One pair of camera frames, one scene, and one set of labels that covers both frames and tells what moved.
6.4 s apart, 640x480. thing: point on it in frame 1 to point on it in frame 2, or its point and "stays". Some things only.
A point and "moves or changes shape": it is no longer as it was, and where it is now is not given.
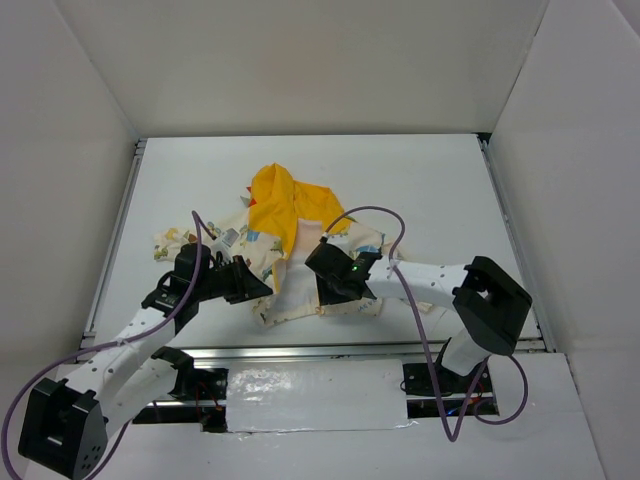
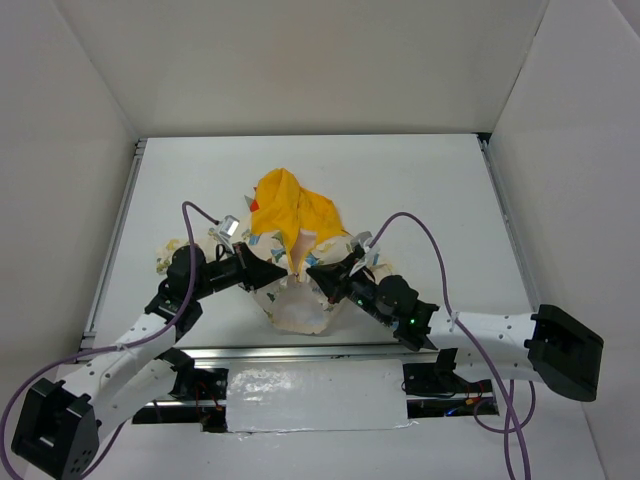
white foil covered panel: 316,395 stays
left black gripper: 239,278 to 244,266
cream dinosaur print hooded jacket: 272,239 moves or changes shape
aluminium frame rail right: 547,342 stays
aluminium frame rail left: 89,335 stays
